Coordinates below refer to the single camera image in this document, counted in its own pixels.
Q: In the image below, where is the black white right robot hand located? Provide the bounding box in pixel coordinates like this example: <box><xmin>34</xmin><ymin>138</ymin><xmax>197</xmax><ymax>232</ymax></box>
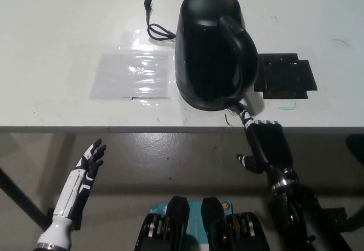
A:
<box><xmin>235</xmin><ymin>104</ymin><xmax>295</xmax><ymax>184</ymax></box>

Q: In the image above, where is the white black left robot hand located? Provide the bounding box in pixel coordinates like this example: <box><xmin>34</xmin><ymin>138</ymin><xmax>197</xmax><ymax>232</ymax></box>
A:
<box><xmin>52</xmin><ymin>138</ymin><xmax>107</xmax><ymax>231</ymax></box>

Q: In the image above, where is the black electric kettle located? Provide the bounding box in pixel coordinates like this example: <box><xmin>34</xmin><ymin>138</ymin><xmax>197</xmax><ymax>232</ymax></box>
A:
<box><xmin>173</xmin><ymin>0</ymin><xmax>259</xmax><ymax>109</ymax></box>

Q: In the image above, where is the black kettle base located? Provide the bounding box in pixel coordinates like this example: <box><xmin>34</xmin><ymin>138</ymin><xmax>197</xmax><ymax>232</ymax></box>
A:
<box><xmin>177</xmin><ymin>88</ymin><xmax>248</xmax><ymax>112</ymax></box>

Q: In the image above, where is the black diagonal table leg bar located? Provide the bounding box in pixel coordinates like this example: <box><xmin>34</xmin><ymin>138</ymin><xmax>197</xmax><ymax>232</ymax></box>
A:
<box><xmin>0</xmin><ymin>167</ymin><xmax>46</xmax><ymax>232</ymax></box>

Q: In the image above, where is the black square mat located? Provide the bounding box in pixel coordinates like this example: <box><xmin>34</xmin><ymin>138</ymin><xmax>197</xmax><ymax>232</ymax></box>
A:
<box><xmin>254</xmin><ymin>52</ymin><xmax>319</xmax><ymax>100</ymax></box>

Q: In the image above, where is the black bulky object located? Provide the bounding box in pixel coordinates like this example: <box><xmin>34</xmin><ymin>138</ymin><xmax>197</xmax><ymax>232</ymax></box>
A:
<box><xmin>345</xmin><ymin>134</ymin><xmax>364</xmax><ymax>161</ymax></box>

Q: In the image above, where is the clear plastic covered paper sheet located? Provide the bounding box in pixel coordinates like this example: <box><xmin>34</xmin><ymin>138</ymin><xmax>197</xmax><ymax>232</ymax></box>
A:
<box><xmin>90</xmin><ymin>52</ymin><xmax>173</xmax><ymax>101</ymax></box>

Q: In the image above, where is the clear tape patch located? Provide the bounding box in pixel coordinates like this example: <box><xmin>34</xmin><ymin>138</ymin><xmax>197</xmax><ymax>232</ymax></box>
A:
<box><xmin>121</xmin><ymin>30</ymin><xmax>143</xmax><ymax>53</ymax></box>

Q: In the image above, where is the black power cord with plug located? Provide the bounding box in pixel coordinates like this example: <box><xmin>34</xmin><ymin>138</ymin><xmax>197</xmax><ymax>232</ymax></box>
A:
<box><xmin>144</xmin><ymin>0</ymin><xmax>177</xmax><ymax>44</ymax></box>

